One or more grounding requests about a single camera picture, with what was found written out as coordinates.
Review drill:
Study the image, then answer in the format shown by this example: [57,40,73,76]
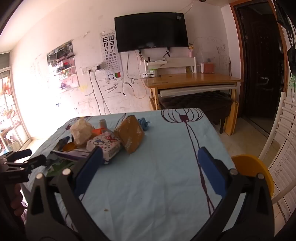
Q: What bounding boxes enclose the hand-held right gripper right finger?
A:
[197,146,275,241]

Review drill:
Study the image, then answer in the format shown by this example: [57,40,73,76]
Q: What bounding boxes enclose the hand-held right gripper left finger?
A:
[25,146,109,241]

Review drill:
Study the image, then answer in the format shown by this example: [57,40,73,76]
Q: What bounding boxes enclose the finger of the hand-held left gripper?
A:
[5,149,32,163]
[14,155,47,173]

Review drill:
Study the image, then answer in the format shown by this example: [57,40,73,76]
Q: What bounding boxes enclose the purple foil wrapper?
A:
[51,149,92,161]

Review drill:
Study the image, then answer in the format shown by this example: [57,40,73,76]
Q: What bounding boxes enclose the white printed tissue packet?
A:
[87,133,122,162]

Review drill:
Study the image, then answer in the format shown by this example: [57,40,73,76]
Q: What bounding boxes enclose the yellow plastic bin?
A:
[231,155,275,197]

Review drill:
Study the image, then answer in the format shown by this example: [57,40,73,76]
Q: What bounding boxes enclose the person's left hand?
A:
[9,183,25,217]

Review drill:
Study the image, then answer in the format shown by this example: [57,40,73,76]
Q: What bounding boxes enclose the green packet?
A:
[47,161,74,176]

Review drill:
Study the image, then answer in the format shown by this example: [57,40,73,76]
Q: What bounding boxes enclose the dark blue packet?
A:
[55,136,71,151]

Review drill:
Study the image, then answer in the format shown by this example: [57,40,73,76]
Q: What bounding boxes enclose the crumpled beige paper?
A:
[70,119,94,149]

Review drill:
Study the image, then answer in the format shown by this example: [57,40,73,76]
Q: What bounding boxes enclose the orange plastic piece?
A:
[92,127,107,137]

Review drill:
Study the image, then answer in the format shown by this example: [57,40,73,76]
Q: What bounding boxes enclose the glass balcony door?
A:
[0,52,30,156]

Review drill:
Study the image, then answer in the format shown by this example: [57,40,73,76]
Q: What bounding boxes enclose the brown cardboard box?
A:
[114,115,146,154]

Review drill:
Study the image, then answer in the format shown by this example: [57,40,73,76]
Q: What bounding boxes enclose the light blue printed tablecloth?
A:
[22,108,245,241]

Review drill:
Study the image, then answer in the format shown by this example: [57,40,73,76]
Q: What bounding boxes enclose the blue crumpled cloth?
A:
[138,117,150,131]

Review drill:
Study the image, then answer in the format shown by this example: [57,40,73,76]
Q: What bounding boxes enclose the black tufted bench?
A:
[158,91,234,133]

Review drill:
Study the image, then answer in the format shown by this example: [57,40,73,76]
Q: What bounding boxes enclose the white louvered door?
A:
[268,139,296,223]

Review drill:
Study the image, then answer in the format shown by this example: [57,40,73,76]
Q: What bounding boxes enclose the white metal chair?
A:
[258,91,296,204]

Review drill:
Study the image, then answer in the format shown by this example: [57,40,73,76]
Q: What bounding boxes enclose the wooden desk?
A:
[142,73,244,136]

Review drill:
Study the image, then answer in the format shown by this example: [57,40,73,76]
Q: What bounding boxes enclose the pink box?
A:
[201,62,215,74]

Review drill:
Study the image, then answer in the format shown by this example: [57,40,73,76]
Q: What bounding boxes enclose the dark wooden door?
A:
[231,0,287,135]

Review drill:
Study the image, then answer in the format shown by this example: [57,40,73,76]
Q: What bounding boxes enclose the white desk shelf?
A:
[143,57,197,78]

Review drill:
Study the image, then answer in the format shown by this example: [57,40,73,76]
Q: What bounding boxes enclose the eye chart poster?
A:
[100,29,122,80]

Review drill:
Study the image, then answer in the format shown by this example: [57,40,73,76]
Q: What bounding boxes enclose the black hanging cloth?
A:
[275,0,296,75]

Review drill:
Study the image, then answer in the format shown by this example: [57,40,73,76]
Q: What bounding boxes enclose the black power cable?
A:
[89,70,109,114]

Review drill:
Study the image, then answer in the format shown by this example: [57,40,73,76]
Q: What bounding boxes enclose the wall mirror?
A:
[47,40,80,93]

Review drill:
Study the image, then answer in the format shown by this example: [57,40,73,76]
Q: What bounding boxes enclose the white wall power outlet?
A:
[83,65,101,76]

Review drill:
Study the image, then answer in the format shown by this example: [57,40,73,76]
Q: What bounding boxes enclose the white hanging cable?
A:
[122,51,148,99]

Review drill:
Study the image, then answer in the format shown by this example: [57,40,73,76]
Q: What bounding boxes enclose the black wall television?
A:
[114,12,189,53]

